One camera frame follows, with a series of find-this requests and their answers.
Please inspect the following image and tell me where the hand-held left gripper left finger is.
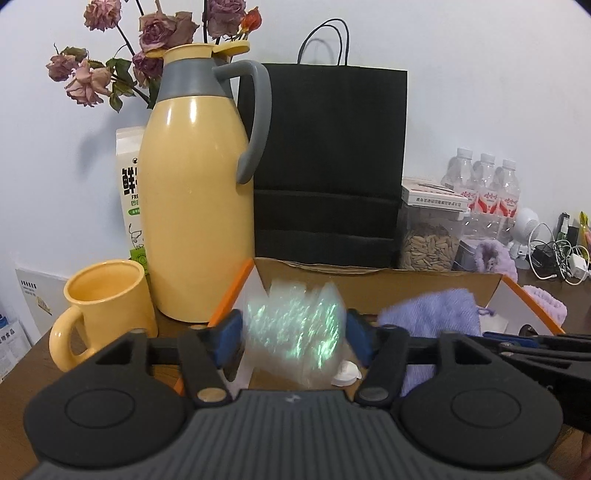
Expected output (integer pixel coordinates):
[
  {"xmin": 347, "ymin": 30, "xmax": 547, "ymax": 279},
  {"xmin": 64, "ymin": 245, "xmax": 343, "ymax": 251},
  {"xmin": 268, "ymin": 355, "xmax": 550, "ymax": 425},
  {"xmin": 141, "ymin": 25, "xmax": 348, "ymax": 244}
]
[{"xmin": 95, "ymin": 309, "xmax": 245, "ymax": 409}]

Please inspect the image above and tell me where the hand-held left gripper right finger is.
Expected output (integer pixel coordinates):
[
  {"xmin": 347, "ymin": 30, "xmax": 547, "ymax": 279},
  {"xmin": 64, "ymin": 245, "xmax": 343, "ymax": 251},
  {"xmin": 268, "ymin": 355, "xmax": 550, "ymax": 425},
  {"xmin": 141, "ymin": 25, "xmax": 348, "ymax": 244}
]
[{"xmin": 346, "ymin": 308, "xmax": 504, "ymax": 409}]

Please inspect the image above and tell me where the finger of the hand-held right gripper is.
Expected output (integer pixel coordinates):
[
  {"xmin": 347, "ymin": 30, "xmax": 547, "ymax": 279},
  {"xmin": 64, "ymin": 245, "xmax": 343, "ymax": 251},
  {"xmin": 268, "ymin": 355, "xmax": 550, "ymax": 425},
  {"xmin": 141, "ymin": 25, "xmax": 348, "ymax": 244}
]
[
  {"xmin": 501, "ymin": 353, "xmax": 591, "ymax": 428},
  {"xmin": 471, "ymin": 331, "xmax": 591, "ymax": 354}
]

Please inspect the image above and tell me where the white ribbed bottle cap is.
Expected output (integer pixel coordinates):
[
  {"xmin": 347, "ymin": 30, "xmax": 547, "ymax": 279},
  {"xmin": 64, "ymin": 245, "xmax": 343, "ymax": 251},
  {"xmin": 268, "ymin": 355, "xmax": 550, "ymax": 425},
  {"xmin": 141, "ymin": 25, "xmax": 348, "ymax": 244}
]
[{"xmin": 331, "ymin": 360, "xmax": 362, "ymax": 386}]

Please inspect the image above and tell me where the red cardboard box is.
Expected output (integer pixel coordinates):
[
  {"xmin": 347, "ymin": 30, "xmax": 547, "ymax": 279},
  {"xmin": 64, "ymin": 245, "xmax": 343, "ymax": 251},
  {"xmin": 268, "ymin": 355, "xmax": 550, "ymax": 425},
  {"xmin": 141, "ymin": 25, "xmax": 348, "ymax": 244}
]
[{"xmin": 175, "ymin": 257, "xmax": 566, "ymax": 398}]

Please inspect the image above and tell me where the iridescent clear plastic bag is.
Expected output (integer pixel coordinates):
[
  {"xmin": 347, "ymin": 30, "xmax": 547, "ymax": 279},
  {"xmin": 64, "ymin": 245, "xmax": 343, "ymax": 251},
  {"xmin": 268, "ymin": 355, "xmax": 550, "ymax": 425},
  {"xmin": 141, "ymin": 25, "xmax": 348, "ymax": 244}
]
[{"xmin": 242, "ymin": 279, "xmax": 347, "ymax": 391}]

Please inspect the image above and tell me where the purple linen pouch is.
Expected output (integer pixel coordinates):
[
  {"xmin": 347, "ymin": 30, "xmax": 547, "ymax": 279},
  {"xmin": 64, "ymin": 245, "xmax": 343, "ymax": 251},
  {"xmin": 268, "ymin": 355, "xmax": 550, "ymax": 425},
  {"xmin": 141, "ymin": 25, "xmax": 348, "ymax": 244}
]
[{"xmin": 379, "ymin": 288, "xmax": 483, "ymax": 398}]

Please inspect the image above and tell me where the purple fuzzy headband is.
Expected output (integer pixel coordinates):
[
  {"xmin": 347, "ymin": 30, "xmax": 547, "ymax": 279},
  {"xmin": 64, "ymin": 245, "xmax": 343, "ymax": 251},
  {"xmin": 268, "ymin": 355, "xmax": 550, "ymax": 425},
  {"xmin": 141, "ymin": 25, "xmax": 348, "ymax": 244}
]
[
  {"xmin": 522, "ymin": 284, "xmax": 568, "ymax": 330},
  {"xmin": 475, "ymin": 241, "xmax": 518, "ymax": 284}
]

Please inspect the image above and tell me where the small metal tin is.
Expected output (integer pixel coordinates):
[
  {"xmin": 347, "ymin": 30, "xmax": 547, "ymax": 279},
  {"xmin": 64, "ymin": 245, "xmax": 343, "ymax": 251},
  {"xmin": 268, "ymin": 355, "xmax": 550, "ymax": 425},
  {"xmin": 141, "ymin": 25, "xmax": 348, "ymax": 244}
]
[{"xmin": 455, "ymin": 239, "xmax": 481, "ymax": 271}]

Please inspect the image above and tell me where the clear container of seeds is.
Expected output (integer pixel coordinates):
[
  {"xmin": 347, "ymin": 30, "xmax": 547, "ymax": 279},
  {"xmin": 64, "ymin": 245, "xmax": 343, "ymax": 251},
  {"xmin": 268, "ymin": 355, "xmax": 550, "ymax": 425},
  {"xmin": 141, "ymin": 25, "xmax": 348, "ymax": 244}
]
[{"xmin": 398, "ymin": 203, "xmax": 469, "ymax": 271}]

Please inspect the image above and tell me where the small white desk fan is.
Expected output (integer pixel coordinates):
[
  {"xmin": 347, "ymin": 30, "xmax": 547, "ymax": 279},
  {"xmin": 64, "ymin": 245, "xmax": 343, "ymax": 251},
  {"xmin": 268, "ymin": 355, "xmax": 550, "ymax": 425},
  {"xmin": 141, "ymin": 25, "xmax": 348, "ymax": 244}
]
[{"xmin": 510, "ymin": 208, "xmax": 539, "ymax": 269}]

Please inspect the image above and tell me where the yellow mug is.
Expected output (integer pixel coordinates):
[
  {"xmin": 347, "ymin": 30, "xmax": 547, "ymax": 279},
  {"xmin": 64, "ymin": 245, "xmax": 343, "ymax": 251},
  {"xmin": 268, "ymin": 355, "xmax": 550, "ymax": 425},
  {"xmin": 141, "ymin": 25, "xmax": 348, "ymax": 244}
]
[{"xmin": 48, "ymin": 260, "xmax": 158, "ymax": 372}]

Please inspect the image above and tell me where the small black box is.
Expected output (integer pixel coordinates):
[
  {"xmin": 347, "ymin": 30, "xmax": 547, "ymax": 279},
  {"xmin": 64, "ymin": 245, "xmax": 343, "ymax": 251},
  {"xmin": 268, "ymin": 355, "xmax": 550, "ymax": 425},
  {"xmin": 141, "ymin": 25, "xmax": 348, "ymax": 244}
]
[{"xmin": 558, "ymin": 212, "xmax": 578, "ymax": 241}]

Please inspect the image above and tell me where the water bottle red label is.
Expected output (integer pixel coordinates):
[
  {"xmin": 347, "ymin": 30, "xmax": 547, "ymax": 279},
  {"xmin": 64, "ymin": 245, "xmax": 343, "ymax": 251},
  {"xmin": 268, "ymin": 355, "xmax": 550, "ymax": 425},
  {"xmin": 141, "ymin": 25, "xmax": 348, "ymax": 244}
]
[
  {"xmin": 492, "ymin": 159, "xmax": 521, "ymax": 245},
  {"xmin": 441, "ymin": 148, "xmax": 476, "ymax": 195},
  {"xmin": 466, "ymin": 153, "xmax": 498, "ymax": 241}
]

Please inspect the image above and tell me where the flat white box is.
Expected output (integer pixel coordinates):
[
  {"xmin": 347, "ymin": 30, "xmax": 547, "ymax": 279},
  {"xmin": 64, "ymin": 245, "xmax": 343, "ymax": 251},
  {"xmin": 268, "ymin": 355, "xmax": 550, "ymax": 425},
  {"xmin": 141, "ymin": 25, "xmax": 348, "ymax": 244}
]
[{"xmin": 401, "ymin": 178, "xmax": 468, "ymax": 213}]

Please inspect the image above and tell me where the black paper bag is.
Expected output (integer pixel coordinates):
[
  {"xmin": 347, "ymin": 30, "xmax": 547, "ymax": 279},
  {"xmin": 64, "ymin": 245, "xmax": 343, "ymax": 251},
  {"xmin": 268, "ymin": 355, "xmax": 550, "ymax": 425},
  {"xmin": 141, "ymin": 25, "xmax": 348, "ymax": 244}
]
[{"xmin": 237, "ymin": 18, "xmax": 409, "ymax": 269}]

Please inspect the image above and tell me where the white green milk carton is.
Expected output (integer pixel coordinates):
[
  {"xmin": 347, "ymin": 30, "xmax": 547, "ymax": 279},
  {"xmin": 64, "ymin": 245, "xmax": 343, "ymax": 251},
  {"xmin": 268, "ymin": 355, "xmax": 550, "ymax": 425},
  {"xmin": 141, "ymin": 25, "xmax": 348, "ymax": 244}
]
[{"xmin": 115, "ymin": 127, "xmax": 151, "ymax": 278}]

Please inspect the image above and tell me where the stack of printed papers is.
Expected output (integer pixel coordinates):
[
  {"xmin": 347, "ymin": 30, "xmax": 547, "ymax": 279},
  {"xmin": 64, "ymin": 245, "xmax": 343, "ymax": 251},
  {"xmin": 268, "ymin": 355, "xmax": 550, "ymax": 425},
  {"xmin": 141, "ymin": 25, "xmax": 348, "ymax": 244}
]
[{"xmin": 0, "ymin": 300, "xmax": 34, "ymax": 384}]

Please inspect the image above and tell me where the dried pink roses bouquet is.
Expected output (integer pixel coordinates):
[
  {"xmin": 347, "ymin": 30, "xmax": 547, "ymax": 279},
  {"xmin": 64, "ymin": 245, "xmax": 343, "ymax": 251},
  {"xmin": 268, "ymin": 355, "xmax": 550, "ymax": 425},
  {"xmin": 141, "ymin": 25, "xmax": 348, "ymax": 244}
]
[{"xmin": 46, "ymin": 0, "xmax": 263, "ymax": 113}]

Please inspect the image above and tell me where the tangle of cables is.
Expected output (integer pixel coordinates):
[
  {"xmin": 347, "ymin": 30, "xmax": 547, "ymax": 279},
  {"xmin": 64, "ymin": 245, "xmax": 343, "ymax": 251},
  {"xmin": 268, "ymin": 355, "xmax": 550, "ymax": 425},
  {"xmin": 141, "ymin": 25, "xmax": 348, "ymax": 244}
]
[{"xmin": 529, "ymin": 224, "xmax": 589, "ymax": 282}]

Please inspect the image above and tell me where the yellow thermos jug grey handle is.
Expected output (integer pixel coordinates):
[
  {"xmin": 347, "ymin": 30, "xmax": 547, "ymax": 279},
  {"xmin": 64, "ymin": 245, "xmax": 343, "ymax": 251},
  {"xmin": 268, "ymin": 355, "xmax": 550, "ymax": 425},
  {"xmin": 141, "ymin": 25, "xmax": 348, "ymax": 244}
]
[{"xmin": 139, "ymin": 41, "xmax": 272, "ymax": 323}]

